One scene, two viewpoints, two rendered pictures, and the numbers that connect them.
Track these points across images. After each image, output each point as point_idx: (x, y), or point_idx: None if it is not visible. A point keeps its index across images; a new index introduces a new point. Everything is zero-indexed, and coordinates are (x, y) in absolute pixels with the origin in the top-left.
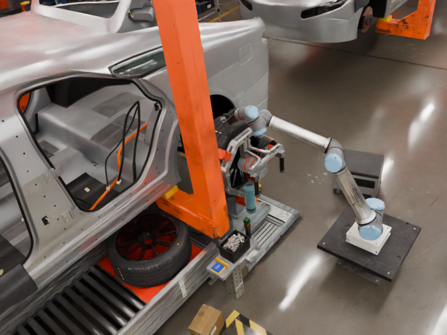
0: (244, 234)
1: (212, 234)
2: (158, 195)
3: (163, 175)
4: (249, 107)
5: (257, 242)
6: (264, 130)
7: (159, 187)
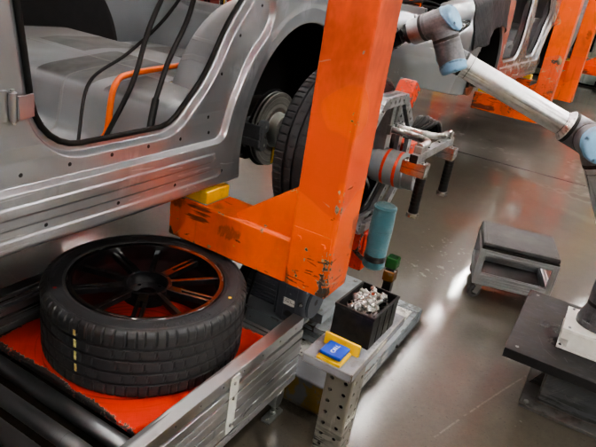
0: (387, 291)
1: (317, 280)
2: (196, 185)
3: (215, 142)
4: (449, 4)
5: (403, 319)
6: (466, 64)
7: (203, 164)
